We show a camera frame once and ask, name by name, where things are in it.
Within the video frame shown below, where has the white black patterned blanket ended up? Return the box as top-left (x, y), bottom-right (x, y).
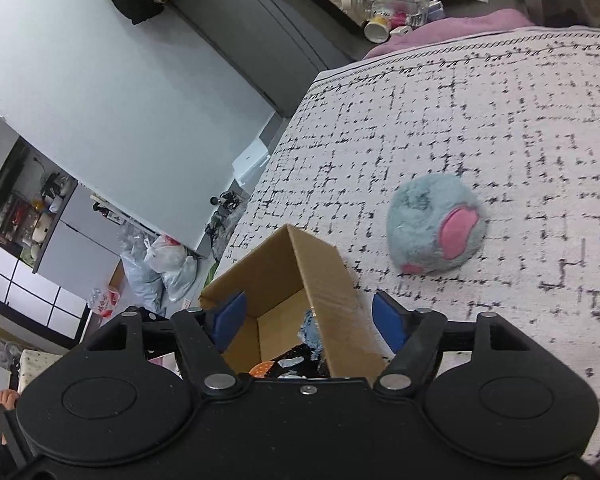
top-left (217, 27), bottom-right (600, 466)

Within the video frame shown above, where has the blue octopus plush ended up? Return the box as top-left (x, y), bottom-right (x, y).
top-left (297, 309), bottom-right (326, 356)

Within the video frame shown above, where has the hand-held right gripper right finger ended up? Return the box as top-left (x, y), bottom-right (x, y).
top-left (371, 290), bottom-right (540, 393)

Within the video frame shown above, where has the black cable tangle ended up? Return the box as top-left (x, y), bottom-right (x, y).
top-left (202, 190), bottom-right (243, 241)

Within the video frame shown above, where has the brown cardboard box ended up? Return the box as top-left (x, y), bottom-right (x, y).
top-left (199, 224), bottom-right (388, 378)

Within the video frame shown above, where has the paper cup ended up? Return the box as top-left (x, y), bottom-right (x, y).
top-left (364, 15), bottom-right (392, 43)

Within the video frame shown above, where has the pink bedsheet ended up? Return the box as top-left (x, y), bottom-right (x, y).
top-left (362, 8), bottom-right (536, 58)

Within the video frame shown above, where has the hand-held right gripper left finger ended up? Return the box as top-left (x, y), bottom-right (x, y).
top-left (82, 291), bottom-right (248, 395)

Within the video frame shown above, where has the white wall cabinet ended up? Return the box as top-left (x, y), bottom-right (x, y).
top-left (0, 100), bottom-right (126, 351)

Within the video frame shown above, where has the black spray bottle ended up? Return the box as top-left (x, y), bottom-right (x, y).
top-left (91, 200), bottom-right (126, 226)

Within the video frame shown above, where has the pink snack packet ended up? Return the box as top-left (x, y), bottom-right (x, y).
top-left (86, 285), bottom-right (122, 318)

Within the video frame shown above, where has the clear bag of black items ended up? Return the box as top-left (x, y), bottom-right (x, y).
top-left (270, 345), bottom-right (331, 380)

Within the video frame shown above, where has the white flat box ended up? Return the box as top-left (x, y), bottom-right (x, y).
top-left (231, 140), bottom-right (271, 186)

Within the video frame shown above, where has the grey-blue plastic bag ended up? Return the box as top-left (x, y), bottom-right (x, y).
top-left (120, 225), bottom-right (163, 311)

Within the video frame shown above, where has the shelf clutter of kitchenware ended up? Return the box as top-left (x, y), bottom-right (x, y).
top-left (0, 170), bottom-right (78, 271)

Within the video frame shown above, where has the white plastic bag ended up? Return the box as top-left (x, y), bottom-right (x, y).
top-left (144, 234), bottom-right (198, 303)

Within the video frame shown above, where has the cream dotted pillow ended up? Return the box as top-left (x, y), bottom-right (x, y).
top-left (17, 349), bottom-right (63, 393)

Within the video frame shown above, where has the fluffy blue pink plush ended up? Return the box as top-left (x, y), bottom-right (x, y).
top-left (386, 175), bottom-right (487, 276)

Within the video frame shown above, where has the grey door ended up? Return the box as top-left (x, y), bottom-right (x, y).
top-left (170, 0), bottom-right (361, 116)

